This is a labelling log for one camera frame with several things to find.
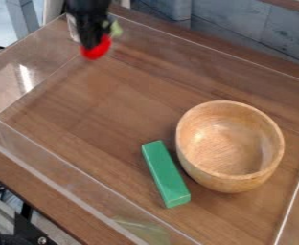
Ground wooden bowl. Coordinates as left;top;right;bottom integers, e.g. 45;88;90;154
175;100;284;193

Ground clear acrylic tray enclosure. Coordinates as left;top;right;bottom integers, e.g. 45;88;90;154
0;10;299;245

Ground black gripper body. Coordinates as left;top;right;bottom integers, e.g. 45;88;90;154
65;0;110;34

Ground green rectangular block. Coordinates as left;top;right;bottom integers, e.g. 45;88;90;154
140;141;191;209

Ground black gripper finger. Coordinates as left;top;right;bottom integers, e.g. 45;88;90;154
78;31;102;50

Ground red plush strawberry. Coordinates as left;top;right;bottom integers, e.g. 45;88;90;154
78;20;124;61

